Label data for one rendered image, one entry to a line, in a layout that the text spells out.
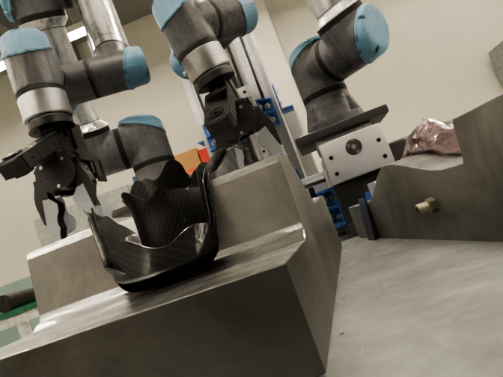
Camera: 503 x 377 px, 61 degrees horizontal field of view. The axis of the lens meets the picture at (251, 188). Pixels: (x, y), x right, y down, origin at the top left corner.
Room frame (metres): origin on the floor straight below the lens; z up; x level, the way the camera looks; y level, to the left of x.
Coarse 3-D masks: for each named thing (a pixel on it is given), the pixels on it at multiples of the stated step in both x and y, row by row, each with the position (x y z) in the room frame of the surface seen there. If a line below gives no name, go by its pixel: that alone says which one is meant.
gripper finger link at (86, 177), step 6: (78, 162) 0.63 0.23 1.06; (78, 168) 0.63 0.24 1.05; (84, 168) 0.64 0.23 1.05; (78, 174) 0.63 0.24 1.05; (84, 174) 0.63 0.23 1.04; (90, 174) 0.64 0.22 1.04; (78, 180) 0.63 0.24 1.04; (84, 180) 0.63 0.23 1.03; (90, 180) 0.63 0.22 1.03; (90, 186) 0.63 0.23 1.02; (96, 186) 0.64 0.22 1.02; (90, 192) 0.63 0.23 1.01; (96, 192) 0.64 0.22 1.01; (96, 198) 0.63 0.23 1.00; (96, 204) 0.63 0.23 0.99
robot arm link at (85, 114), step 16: (0, 0) 0.90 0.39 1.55; (16, 0) 0.91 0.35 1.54; (32, 0) 0.92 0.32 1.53; (48, 0) 0.93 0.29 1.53; (64, 0) 0.95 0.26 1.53; (16, 16) 0.94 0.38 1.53; (32, 16) 0.93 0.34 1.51; (48, 16) 0.94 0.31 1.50; (64, 16) 0.97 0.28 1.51; (48, 32) 0.96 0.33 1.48; (64, 32) 0.99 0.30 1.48; (64, 48) 0.99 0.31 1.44; (80, 112) 1.04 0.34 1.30; (96, 112) 1.08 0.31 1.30; (96, 128) 1.06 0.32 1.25; (96, 144) 1.06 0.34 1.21; (112, 144) 1.08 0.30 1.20; (112, 160) 1.09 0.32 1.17
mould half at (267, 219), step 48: (240, 192) 0.35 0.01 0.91; (288, 192) 0.34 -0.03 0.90; (240, 240) 0.35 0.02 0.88; (288, 240) 0.33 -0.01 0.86; (336, 240) 0.63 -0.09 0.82; (48, 288) 0.39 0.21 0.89; (96, 288) 0.38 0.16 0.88; (144, 288) 0.39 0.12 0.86; (192, 288) 0.26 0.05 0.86; (240, 288) 0.23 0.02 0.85; (288, 288) 0.22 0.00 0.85; (336, 288) 0.40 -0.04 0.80; (48, 336) 0.29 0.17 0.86; (96, 336) 0.25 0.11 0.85; (144, 336) 0.24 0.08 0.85; (192, 336) 0.24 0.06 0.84; (240, 336) 0.23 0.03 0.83; (288, 336) 0.22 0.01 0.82
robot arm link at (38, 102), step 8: (40, 88) 0.63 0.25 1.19; (48, 88) 0.64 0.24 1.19; (56, 88) 0.65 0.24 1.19; (24, 96) 0.63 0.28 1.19; (32, 96) 0.63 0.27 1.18; (40, 96) 0.63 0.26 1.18; (48, 96) 0.64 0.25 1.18; (56, 96) 0.64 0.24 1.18; (64, 96) 0.66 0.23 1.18; (24, 104) 0.63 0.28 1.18; (32, 104) 0.63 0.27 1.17; (40, 104) 0.63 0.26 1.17; (48, 104) 0.63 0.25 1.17; (56, 104) 0.64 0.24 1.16; (64, 104) 0.65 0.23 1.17; (24, 112) 0.64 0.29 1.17; (32, 112) 0.63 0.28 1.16; (40, 112) 0.63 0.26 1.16; (48, 112) 0.64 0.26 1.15; (56, 112) 0.64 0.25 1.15; (64, 112) 0.66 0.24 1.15; (72, 112) 0.67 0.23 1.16; (24, 120) 0.64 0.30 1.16
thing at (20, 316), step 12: (0, 300) 2.93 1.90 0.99; (12, 300) 2.94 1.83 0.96; (24, 300) 3.12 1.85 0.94; (0, 312) 2.93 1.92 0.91; (12, 312) 2.95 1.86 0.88; (24, 312) 2.97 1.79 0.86; (36, 312) 3.11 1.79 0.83; (0, 324) 2.97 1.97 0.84; (12, 324) 2.97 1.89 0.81; (24, 324) 2.99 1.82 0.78; (24, 336) 2.99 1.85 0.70
